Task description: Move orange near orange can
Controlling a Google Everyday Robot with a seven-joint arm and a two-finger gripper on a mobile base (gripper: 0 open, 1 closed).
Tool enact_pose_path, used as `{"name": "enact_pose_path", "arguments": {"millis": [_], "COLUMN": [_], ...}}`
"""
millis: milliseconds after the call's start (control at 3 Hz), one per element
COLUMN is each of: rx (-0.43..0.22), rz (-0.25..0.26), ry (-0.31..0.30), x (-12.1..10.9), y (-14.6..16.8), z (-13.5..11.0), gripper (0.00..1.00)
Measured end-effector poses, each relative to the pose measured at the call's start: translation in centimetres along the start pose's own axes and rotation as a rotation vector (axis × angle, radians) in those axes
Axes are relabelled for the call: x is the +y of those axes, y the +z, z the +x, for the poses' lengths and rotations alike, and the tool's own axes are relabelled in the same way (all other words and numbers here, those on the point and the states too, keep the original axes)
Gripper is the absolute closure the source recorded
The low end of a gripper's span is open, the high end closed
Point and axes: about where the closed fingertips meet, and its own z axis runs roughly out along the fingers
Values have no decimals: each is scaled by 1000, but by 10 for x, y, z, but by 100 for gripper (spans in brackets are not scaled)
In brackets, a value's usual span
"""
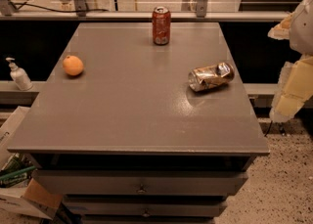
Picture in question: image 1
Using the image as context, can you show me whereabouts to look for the top grey drawer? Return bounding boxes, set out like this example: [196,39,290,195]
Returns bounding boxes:
[32,170,247,196]

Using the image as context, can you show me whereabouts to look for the grey drawer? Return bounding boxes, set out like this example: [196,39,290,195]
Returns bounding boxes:
[64,196,227,217]
[32,170,247,196]

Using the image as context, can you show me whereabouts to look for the upright red soda can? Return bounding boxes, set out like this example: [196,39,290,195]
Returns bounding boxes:
[152,6,171,45]

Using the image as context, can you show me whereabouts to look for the grey drawer cabinet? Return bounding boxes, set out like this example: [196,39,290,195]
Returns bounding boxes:
[9,22,269,224]

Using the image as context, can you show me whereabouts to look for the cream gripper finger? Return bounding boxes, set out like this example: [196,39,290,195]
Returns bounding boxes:
[267,13,293,40]
[269,55,313,123]

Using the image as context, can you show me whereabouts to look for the orange fruit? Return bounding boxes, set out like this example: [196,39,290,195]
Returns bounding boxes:
[63,56,84,76]

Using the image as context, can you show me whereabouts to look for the white cardboard box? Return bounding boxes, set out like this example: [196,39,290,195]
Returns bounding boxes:
[0,107,62,219]

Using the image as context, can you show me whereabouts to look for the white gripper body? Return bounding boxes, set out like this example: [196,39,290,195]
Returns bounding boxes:
[290,0,313,55]

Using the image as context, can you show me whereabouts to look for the white pump soap bottle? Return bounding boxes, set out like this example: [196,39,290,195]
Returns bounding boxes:
[6,57,32,91]

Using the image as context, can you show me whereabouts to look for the green items in box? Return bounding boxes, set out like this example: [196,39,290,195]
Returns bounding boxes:
[0,154,35,188]

